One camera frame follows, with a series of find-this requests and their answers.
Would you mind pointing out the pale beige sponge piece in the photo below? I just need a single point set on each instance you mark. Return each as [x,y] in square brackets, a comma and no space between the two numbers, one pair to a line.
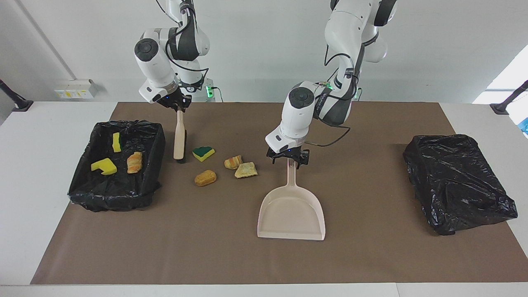
[246,170]

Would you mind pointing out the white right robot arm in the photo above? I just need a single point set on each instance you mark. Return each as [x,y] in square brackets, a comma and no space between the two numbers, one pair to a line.
[156,70]

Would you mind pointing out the brown table mat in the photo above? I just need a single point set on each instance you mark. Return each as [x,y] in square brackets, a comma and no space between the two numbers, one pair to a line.
[206,247]

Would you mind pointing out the orange striped sponge piece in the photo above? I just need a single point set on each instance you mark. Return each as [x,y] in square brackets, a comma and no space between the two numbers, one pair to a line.
[233,162]

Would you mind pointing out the white wall socket box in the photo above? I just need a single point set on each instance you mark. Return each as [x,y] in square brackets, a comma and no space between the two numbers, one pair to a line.
[74,90]

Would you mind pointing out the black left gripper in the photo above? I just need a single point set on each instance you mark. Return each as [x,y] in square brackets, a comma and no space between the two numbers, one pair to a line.
[288,154]

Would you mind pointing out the beige hand brush black bristles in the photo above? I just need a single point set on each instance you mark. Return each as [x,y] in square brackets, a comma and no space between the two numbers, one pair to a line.
[179,140]

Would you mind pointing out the notched yellow sponge piece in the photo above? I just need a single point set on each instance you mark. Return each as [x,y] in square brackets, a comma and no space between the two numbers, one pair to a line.
[106,167]

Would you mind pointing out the beige plastic dustpan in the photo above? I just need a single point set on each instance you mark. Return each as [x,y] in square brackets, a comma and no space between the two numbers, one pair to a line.
[291,214]

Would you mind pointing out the green and yellow sponge piece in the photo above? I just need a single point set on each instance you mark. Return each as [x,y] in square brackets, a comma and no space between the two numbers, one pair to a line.
[203,154]

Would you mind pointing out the curved yellow sponge piece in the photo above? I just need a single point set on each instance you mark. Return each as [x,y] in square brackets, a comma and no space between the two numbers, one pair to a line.
[116,142]

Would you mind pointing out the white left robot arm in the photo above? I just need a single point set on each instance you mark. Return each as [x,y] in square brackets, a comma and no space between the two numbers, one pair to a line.
[297,119]

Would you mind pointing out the brown orange sponge piece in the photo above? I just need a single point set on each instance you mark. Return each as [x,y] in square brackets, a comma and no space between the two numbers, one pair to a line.
[205,178]

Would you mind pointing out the crumpled black bag bin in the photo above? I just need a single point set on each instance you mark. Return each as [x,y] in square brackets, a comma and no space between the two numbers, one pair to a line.
[458,185]

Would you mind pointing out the open bin with black bag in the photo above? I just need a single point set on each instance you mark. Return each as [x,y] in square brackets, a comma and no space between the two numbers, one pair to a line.
[115,198]

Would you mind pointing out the black stand foot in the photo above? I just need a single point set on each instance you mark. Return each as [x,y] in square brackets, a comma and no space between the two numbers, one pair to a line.
[501,108]
[20,105]

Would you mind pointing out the blue object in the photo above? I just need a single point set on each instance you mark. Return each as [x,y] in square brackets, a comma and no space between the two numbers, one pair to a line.
[525,126]

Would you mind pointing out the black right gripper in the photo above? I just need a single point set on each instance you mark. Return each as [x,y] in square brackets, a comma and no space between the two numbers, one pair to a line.
[171,101]

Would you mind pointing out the cream crumbly sponge piece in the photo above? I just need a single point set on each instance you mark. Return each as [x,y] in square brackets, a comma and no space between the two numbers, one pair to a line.
[134,162]

